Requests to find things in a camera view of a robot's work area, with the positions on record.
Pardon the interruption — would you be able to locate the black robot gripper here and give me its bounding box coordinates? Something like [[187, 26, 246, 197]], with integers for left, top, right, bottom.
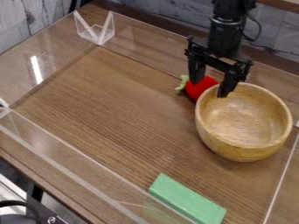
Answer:
[[184, 16, 252, 98]]

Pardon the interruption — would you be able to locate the red plush strawberry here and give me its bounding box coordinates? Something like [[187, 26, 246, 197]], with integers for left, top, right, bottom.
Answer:
[[175, 75, 219, 102]]

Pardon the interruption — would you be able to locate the light wooden bowl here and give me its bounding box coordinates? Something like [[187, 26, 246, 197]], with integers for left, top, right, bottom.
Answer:
[[195, 83, 294, 163]]

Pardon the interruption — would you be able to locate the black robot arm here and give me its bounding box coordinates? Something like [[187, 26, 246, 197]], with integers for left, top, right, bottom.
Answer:
[[184, 0, 256, 98]]

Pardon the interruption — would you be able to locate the green rectangular block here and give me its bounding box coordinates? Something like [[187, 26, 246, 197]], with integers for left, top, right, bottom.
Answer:
[[148, 173, 227, 224]]

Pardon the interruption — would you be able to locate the clear acrylic corner bracket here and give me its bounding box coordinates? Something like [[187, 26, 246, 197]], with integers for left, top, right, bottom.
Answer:
[[73, 10, 115, 46]]

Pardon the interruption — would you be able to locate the clear acrylic front wall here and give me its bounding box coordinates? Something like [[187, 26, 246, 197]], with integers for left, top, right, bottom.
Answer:
[[0, 108, 193, 224]]

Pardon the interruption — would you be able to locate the black table leg bracket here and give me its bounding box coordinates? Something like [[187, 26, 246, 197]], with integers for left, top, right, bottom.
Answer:
[[25, 182, 77, 224]]

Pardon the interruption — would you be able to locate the black cable bottom left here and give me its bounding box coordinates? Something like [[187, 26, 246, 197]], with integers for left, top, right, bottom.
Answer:
[[0, 199, 39, 224]]

